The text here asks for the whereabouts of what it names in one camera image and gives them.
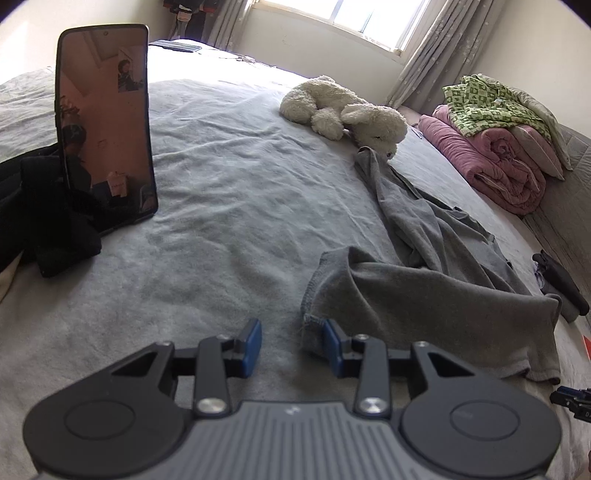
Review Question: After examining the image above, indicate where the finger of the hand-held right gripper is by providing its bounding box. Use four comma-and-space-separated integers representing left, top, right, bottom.
550, 387, 591, 421

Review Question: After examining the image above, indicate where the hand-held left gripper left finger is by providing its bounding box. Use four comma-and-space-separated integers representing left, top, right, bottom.
111, 318, 264, 419

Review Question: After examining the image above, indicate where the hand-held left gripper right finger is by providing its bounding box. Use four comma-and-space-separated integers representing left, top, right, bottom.
322, 318, 467, 419

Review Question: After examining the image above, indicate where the grey shirt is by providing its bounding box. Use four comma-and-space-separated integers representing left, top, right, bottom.
300, 147, 563, 384

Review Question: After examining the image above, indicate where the grey folded garment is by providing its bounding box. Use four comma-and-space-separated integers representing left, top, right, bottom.
540, 281, 581, 324

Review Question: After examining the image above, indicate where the black folded garment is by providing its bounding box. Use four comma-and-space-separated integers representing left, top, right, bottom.
532, 250, 591, 317

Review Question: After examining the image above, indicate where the grey quilted headboard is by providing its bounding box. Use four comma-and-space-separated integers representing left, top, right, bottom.
522, 122, 591, 315

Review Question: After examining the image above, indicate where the pink folded quilt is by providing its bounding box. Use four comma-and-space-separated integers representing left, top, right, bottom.
418, 105, 548, 215

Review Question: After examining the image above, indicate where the white plush dog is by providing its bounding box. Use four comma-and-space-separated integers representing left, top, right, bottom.
279, 75, 408, 160

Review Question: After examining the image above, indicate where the black smartphone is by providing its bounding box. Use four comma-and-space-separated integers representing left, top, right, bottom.
54, 24, 159, 236

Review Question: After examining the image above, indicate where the green patterned blanket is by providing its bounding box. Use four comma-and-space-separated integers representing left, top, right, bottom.
443, 74, 550, 137

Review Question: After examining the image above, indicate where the dark tablet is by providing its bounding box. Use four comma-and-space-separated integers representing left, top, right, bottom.
148, 39, 202, 53

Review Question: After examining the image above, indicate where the grey star-print curtain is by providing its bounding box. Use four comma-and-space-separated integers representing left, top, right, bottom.
210, 0, 257, 49
385, 0, 504, 109

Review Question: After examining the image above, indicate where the window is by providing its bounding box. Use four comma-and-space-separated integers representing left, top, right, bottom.
252, 0, 430, 54

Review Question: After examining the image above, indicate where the hanging dark jacket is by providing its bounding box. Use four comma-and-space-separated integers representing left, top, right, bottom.
161, 0, 218, 24

